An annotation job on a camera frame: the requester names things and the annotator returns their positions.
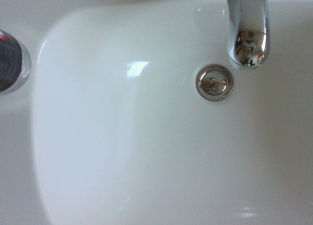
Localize chrome sink drain plug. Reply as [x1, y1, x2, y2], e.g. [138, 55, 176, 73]
[195, 64, 235, 103]

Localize white ceramic sink basin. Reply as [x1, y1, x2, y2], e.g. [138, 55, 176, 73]
[0, 0, 313, 225]

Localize chrome faucet spout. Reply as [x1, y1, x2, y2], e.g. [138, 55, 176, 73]
[201, 0, 271, 69]

